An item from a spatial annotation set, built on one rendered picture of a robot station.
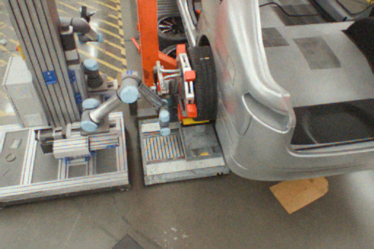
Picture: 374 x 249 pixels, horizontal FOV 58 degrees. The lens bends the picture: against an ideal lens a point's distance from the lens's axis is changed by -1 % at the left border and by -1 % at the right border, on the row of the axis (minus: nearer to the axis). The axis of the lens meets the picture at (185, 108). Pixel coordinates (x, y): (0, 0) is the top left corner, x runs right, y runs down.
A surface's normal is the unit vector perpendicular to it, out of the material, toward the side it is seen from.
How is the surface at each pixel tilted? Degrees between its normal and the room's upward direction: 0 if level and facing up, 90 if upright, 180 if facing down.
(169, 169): 0
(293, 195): 2
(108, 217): 0
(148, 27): 90
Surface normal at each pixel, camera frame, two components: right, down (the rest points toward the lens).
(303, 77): 0.09, -0.40
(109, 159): 0.03, -0.70
